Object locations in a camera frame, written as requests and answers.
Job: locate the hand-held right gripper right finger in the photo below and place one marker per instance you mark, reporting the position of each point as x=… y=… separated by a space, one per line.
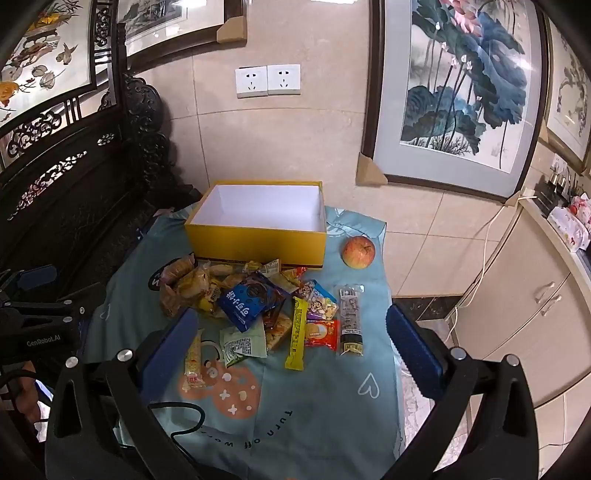
x=413 y=353

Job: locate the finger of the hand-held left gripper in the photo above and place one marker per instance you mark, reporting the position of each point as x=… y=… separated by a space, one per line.
x=46 y=310
x=39 y=278

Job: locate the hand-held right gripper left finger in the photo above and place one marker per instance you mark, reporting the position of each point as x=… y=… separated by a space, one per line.
x=168 y=355

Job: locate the yellow pastry packet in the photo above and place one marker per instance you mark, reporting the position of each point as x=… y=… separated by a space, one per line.
x=207 y=288

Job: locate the clear bread packet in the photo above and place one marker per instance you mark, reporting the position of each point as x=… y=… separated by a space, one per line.
x=173 y=302
x=178 y=270

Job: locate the blue cookie packet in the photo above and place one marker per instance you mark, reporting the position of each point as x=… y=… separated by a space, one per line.
x=244 y=302

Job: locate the red orange snack packet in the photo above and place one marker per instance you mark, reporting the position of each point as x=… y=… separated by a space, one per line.
x=321 y=333

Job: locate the brown chocolate packet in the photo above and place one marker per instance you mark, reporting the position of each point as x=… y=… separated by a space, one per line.
x=272 y=318

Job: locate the yellow snack bar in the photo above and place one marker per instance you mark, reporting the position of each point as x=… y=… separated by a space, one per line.
x=298 y=334

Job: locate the yellow cardboard box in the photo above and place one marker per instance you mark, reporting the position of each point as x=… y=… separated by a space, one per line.
x=258 y=244

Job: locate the person's left hand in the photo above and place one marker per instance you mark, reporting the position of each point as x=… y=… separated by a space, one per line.
x=27 y=392

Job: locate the cream wafer stick packet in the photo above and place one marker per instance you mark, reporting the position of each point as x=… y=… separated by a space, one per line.
x=194 y=364

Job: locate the clear black-ended long packet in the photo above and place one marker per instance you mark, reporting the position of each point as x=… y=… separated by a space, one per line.
x=350 y=323

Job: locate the green snack packet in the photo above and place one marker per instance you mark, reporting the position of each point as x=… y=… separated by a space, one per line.
x=240 y=345

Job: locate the dark carved wooden screen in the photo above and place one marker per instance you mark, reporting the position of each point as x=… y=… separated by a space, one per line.
x=92 y=207

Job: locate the teal printed cloth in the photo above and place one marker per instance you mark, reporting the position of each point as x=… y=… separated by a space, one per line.
x=323 y=406

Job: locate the red yellow apple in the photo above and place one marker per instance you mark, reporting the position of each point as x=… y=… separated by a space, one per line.
x=358 y=252

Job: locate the beige cabinet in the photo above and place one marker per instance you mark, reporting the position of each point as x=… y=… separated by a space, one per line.
x=517 y=300

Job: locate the small yellow candy packet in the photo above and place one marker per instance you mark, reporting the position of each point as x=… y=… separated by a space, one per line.
x=251 y=266

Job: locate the small green candy packet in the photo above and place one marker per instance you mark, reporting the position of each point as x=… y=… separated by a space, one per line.
x=271 y=266

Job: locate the yellow red snack packet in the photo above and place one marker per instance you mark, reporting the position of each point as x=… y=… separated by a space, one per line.
x=293 y=276

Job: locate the floral tissue pack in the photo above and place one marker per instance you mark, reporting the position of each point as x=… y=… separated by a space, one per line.
x=570 y=226

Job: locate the dark countertop rack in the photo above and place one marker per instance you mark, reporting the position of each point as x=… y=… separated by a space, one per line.
x=551 y=191

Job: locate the bird painting panel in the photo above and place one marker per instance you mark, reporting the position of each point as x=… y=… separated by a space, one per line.
x=41 y=55

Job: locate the framed lotus painting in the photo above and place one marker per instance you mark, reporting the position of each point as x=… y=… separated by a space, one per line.
x=461 y=78

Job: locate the dark framed painting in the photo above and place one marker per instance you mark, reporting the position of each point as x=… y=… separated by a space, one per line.
x=152 y=18

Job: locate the framed branch painting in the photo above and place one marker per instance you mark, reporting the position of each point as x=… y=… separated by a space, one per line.
x=570 y=101

